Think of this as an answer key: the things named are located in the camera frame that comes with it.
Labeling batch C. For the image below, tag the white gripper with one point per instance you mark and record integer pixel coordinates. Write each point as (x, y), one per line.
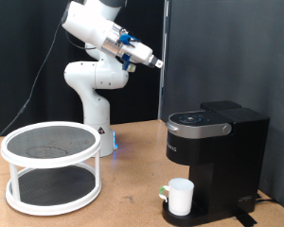
(138, 53)

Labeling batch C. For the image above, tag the black Keurig coffee machine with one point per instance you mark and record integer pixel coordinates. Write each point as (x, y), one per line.
(224, 164)

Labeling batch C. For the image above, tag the white mug with green mark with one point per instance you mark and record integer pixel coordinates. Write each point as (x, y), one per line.
(180, 195)

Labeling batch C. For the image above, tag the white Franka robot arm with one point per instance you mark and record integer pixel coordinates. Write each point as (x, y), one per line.
(94, 78)

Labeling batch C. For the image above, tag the silver vertical metal pole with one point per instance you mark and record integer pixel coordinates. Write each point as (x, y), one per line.
(164, 38)

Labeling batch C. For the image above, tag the black curtain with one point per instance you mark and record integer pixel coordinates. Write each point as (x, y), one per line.
(15, 47)

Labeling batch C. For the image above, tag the white two-tier turntable stand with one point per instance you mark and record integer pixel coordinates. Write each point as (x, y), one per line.
(50, 157)

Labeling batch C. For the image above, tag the black tape strip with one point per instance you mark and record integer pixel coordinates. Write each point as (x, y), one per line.
(245, 217)

